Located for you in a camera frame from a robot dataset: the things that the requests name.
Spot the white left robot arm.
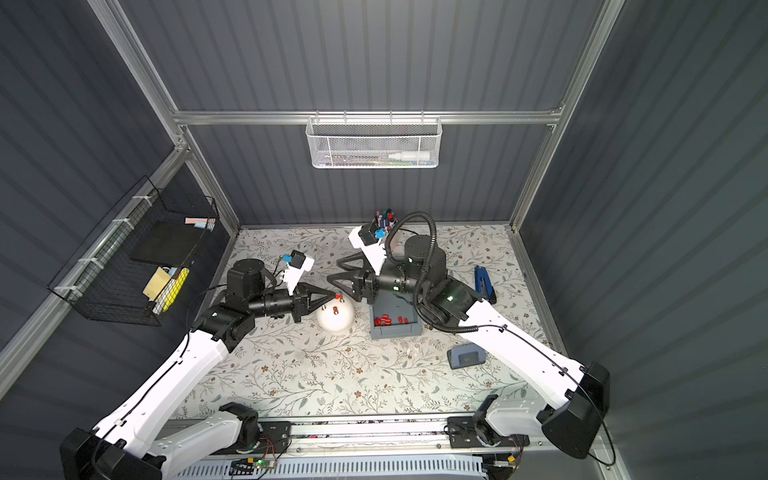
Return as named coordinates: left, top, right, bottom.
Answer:
left=60, top=250, right=336, bottom=479

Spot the white dome with screws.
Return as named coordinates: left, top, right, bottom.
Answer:
left=315, top=295, right=355, bottom=334

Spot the black wire wall basket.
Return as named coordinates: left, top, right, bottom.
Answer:
left=48, top=179, right=219, bottom=327

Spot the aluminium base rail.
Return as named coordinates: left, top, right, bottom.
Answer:
left=203, top=410, right=607, bottom=457

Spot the white wire wall basket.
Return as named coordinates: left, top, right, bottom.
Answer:
left=305, top=119, right=443, bottom=170

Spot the blue stapler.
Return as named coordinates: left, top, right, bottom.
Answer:
left=474, top=266, right=497, bottom=305

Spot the white marker in basket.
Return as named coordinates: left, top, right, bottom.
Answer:
left=388, top=151, right=431, bottom=163

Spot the grey plastic bin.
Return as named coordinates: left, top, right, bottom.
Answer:
left=368, top=292, right=423, bottom=340

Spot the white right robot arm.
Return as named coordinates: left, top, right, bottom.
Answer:
left=327, top=211, right=610, bottom=459

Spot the grey tape dispenser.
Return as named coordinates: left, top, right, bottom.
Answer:
left=447, top=343, right=487, bottom=370

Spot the pink pen cup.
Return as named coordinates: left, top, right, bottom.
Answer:
left=374, top=209, right=397, bottom=239

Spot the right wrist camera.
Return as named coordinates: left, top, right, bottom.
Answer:
left=348, top=221, right=387, bottom=275

